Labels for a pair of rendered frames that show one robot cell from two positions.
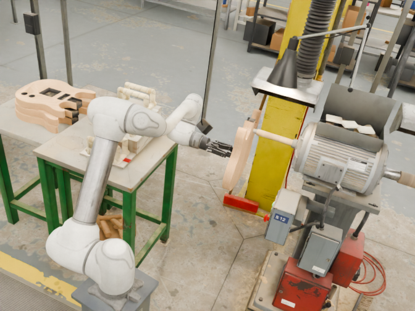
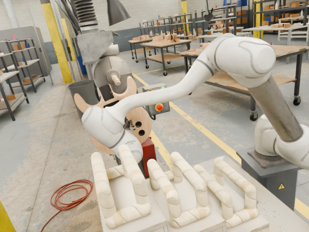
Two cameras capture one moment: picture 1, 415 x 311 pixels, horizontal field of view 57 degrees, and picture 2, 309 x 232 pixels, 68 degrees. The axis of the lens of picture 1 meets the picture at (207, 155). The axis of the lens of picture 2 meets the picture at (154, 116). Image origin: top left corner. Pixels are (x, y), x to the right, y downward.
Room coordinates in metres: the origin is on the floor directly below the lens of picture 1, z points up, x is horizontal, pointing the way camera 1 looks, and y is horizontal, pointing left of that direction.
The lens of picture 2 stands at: (2.16, 0.98, 1.53)
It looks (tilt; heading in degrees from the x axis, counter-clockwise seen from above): 22 degrees down; 239
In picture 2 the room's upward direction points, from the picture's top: 9 degrees counter-clockwise
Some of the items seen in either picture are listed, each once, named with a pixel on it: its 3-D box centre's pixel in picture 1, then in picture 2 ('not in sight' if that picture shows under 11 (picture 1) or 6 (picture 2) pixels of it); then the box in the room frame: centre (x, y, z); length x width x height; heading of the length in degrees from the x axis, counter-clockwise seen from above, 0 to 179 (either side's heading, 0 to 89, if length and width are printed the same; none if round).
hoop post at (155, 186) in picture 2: not in sight; (154, 176); (1.86, 0.41, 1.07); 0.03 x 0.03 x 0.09
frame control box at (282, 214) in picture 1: (296, 222); (151, 101); (1.32, -0.46, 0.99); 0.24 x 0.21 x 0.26; 73
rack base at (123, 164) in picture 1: (108, 153); (221, 203); (1.70, 0.54, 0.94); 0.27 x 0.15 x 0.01; 76
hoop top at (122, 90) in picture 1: (133, 93); (129, 163); (1.96, 0.48, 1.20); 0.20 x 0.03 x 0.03; 75
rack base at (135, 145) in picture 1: (122, 135); (179, 210); (1.84, 0.51, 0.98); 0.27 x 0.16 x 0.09; 76
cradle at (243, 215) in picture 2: not in sight; (241, 216); (1.71, 0.64, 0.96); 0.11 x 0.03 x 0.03; 166
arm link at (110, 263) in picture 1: (113, 263); (271, 132); (1.04, 0.32, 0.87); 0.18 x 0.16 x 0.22; 76
